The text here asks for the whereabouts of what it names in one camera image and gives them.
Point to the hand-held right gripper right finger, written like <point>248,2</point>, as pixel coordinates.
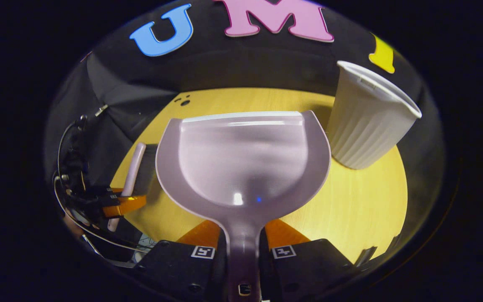
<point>304,268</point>

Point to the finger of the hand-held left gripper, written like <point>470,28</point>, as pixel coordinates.
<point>128,204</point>

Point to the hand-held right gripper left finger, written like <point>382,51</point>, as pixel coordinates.
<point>183,268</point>

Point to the pale grey dustpan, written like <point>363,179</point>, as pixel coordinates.
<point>245,159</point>

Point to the white ribbed garbage bin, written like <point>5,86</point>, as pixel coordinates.
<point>367,121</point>

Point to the silver metal clip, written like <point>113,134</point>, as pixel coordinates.
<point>101,110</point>

